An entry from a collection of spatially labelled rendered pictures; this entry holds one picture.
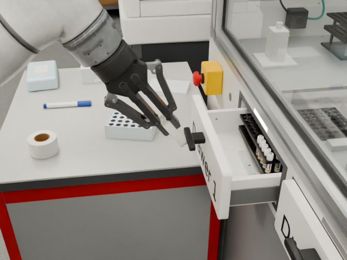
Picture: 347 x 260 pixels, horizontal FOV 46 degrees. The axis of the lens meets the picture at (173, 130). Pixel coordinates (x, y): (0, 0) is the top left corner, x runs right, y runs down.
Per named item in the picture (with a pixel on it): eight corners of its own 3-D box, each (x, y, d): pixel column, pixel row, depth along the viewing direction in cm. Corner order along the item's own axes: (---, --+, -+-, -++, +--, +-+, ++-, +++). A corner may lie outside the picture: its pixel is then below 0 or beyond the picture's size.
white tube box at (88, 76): (81, 83, 134) (79, 69, 132) (83, 72, 142) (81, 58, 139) (120, 81, 136) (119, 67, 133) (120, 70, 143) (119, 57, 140)
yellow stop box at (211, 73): (203, 96, 110) (204, 71, 106) (198, 84, 116) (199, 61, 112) (221, 95, 111) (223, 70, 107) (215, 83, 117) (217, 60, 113)
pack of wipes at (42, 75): (58, 89, 131) (56, 76, 128) (27, 93, 129) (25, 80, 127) (58, 70, 143) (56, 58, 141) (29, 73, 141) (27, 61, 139)
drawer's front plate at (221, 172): (218, 221, 74) (222, 173, 68) (190, 134, 98) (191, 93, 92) (227, 220, 74) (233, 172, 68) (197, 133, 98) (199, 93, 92)
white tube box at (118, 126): (105, 137, 107) (104, 125, 105) (113, 121, 114) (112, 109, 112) (152, 141, 106) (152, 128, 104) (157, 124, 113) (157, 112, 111)
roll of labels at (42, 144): (27, 160, 99) (24, 146, 97) (32, 143, 105) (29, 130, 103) (57, 158, 100) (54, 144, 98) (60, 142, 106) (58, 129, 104)
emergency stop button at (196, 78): (193, 88, 110) (194, 75, 108) (191, 82, 114) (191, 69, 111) (205, 88, 111) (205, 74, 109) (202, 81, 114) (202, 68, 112)
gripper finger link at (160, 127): (155, 116, 76) (142, 125, 77) (170, 133, 79) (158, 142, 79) (154, 112, 77) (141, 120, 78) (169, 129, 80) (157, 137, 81)
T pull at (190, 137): (189, 152, 78) (189, 146, 77) (183, 131, 84) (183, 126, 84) (208, 150, 79) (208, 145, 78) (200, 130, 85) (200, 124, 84)
